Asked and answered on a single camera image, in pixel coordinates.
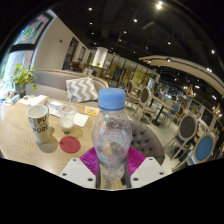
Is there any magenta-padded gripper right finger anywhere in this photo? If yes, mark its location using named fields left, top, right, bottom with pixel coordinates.
left=121, top=146, right=168, bottom=190

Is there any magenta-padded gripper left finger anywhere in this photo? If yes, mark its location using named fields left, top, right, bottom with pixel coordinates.
left=59, top=146, right=102, bottom=190

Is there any clear water bottle blue cap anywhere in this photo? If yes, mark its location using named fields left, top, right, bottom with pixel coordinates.
left=90, top=87, right=133, bottom=182

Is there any grey tufted armchair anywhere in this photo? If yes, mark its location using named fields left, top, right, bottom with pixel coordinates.
left=128, top=119, right=166, bottom=166

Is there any flat round red coaster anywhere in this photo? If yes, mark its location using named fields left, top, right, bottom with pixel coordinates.
left=59, top=135, right=82, bottom=154

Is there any yellow table sign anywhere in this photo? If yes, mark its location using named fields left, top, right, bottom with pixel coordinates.
left=84, top=106, right=100, bottom=116

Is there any white mug with black letters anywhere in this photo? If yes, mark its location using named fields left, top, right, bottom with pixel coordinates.
left=26, top=104, right=51, bottom=145

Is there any group of dining chairs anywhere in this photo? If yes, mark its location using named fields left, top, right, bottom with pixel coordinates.
left=124, top=79, right=224, bottom=168

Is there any grey white zigzag cushion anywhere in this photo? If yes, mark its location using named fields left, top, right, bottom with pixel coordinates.
left=65, top=76, right=100, bottom=104

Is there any white tissue box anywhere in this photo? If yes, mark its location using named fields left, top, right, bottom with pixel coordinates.
left=18, top=94, right=50, bottom=107

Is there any grey sofa with wooden trim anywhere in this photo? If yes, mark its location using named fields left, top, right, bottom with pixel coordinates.
left=25, top=68, right=109, bottom=103

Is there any person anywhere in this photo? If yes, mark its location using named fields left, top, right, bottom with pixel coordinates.
left=68, top=59, right=83, bottom=72

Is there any potted green plant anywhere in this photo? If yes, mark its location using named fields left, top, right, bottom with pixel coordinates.
left=9, top=63, right=38, bottom=98

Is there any group of ceiling lights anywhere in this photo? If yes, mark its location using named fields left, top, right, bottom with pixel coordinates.
left=86, top=1, right=218, bottom=56

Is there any framed colourful wall picture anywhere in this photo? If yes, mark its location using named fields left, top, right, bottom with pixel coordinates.
left=13, top=13, right=54, bottom=46

